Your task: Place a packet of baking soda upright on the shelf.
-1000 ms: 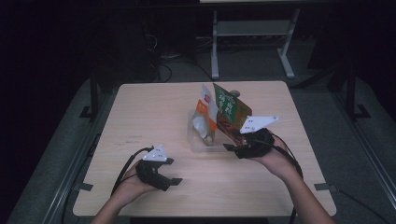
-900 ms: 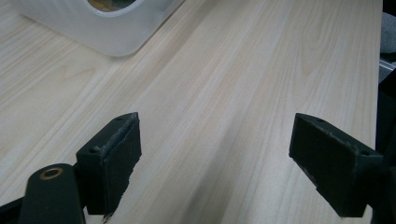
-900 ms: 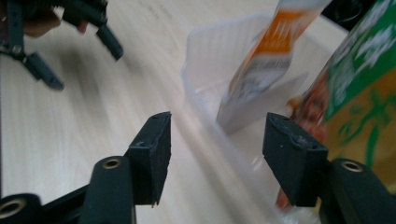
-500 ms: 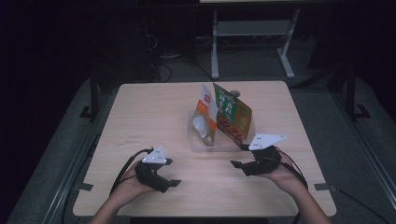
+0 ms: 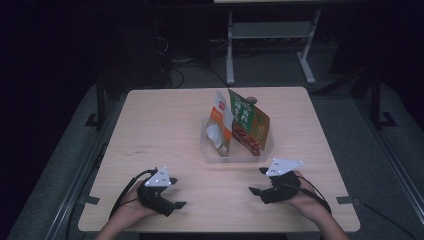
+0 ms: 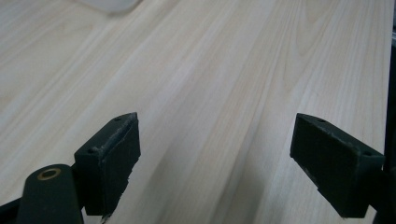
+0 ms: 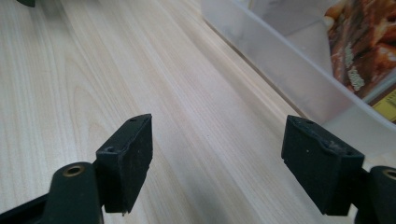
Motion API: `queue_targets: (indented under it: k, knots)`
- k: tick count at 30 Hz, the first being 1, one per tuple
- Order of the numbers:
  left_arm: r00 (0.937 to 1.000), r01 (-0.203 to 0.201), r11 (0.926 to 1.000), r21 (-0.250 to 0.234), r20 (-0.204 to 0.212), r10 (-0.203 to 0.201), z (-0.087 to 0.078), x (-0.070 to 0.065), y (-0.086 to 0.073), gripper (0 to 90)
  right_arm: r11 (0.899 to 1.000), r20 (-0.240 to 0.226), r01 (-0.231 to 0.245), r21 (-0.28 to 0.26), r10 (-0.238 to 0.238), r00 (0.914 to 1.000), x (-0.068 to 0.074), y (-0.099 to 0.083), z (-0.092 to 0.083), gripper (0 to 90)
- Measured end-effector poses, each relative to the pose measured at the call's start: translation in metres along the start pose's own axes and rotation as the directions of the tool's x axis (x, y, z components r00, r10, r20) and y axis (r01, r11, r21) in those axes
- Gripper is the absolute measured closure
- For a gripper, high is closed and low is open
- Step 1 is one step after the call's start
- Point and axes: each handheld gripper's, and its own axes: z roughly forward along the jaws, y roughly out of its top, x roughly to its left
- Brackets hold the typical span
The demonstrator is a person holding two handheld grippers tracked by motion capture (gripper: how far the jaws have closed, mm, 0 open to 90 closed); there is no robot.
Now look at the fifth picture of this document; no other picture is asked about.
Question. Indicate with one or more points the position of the round brown can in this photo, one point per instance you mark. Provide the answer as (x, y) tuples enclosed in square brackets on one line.
[(251, 99)]

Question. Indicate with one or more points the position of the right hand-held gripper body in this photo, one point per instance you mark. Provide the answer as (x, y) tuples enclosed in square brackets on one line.
[(281, 186)]

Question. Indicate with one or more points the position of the green braised meat food packet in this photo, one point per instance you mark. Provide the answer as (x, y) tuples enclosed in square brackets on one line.
[(249, 126)]

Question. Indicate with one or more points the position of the orange and white food packet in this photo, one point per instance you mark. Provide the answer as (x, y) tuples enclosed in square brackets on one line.
[(220, 120)]

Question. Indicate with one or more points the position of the white metal stand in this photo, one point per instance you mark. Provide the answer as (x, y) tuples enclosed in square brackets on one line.
[(266, 30)]

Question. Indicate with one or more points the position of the person's left hand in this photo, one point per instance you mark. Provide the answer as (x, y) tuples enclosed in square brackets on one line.
[(130, 208)]

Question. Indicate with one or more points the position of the black metal stand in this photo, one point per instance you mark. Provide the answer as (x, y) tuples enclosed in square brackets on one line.
[(376, 100), (100, 103)]

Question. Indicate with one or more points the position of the clear plastic container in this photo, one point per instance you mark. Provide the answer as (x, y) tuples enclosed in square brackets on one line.
[(240, 156)]

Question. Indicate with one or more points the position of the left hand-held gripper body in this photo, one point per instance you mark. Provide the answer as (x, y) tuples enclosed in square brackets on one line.
[(156, 196)]

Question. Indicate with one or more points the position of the person's right hand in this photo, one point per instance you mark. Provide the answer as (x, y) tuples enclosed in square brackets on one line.
[(308, 200)]

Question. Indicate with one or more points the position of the grey tape piece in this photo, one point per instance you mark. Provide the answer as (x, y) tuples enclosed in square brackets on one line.
[(348, 200), (90, 200)]

